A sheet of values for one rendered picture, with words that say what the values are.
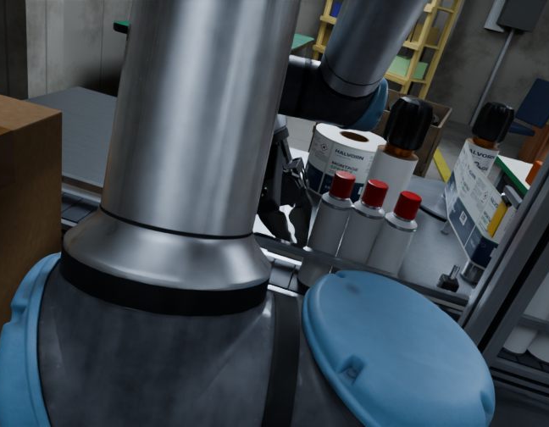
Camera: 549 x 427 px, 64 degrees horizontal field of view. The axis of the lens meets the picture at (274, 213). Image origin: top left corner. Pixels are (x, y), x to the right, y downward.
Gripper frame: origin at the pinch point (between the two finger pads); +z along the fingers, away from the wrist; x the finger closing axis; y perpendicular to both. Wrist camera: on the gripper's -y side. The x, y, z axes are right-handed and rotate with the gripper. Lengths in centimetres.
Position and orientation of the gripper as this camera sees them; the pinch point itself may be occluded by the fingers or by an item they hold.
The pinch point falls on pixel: (296, 250)
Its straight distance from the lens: 74.6
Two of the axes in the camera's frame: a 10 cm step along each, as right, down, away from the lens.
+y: 2.0, -4.1, 8.9
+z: 2.8, 9.0, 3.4
